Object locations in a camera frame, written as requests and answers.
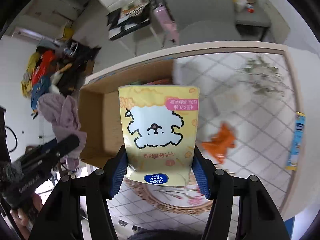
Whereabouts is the yellow tissue pack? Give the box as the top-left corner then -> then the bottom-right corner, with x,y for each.
118,85 -> 200,187

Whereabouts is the pink folding chair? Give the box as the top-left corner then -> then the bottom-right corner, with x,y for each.
151,0 -> 180,46

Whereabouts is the dark blue cloth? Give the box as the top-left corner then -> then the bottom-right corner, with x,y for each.
126,229 -> 203,240

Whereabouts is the pink packet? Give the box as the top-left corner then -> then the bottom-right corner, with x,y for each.
129,78 -> 173,86

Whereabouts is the orange cloth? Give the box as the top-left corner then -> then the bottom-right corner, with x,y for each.
201,122 -> 237,165

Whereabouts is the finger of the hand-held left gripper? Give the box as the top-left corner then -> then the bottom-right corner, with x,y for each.
15,134 -> 80,173

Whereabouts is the white and yellow bag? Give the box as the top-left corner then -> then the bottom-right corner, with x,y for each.
232,0 -> 255,12

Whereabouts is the pink knit garment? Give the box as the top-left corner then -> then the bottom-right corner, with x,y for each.
37,92 -> 87,172

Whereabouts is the black tray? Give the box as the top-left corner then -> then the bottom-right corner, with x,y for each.
106,4 -> 153,41

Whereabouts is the blue and yellow packet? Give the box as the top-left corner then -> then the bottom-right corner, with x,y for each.
286,112 -> 306,171

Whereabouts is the dark cluttered rack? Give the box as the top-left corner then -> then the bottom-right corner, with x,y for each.
51,39 -> 102,97

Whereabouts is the person's left hand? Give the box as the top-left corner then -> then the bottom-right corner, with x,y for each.
10,194 -> 43,239

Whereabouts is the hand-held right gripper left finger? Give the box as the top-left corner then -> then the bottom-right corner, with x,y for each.
29,145 -> 129,240

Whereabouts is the grid patterned floral tablecloth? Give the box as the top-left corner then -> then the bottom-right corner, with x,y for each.
106,53 -> 297,233

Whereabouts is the grey side table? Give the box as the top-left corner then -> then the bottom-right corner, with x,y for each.
234,0 -> 272,42

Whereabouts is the red garment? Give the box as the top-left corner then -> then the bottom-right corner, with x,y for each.
31,50 -> 57,85

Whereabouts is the blue garment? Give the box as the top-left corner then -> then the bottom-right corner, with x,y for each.
30,76 -> 54,110

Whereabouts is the yellow garment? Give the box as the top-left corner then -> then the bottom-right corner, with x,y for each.
21,52 -> 38,98

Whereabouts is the cardboard box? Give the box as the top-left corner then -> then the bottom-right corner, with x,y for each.
79,57 -> 175,168

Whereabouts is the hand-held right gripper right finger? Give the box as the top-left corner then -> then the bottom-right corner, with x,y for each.
191,145 -> 290,240

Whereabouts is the grey fuzzy cloth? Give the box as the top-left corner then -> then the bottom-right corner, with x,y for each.
0,160 -> 25,189

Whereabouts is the black cable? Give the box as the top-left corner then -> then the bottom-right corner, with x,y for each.
5,126 -> 18,153

